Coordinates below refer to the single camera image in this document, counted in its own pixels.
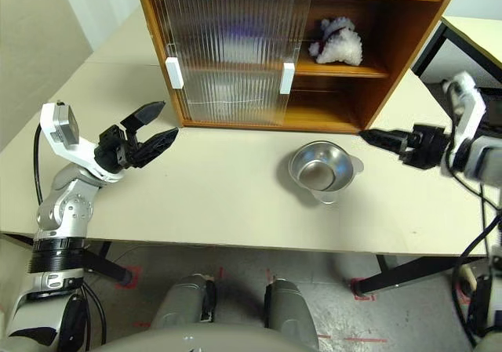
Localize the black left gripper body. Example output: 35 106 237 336
93 124 144 175

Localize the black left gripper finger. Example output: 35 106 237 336
135 128 180 169
120 100 166 136

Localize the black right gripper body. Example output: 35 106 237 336
399 123 453 169

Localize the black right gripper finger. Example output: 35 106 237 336
372 139 413 161
359 128 417 146

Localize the white door handle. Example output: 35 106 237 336
278 62 296 95
165 56 185 89

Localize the ribbed clear sliding cabinet door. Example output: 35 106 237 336
168 0 313 127
145 0 299 126

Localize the white plush snowman toy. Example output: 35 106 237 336
308 16 364 66

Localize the black metal table leg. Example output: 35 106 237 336
354 254 468 295
79 245 133 288

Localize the grey robot left thigh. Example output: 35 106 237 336
151 274 218 329

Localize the grey robot thigh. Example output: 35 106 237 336
263 277 319 350
151 274 218 329

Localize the grey robot right thigh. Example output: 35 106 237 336
263 277 319 350

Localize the grey robot torso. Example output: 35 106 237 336
89 322 315 352

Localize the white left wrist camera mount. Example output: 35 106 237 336
39 101 126 183

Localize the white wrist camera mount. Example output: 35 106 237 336
39 101 126 183
442 72 488 172

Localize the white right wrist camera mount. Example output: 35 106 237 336
442 72 488 172

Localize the steel bowl with handles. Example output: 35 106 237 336
288 140 365 205

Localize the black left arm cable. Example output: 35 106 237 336
34 123 107 347

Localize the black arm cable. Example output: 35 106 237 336
34 123 107 347
449 166 502 347

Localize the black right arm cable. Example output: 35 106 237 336
449 166 502 347

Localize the beige side table black frame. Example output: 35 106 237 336
410 14 502 91

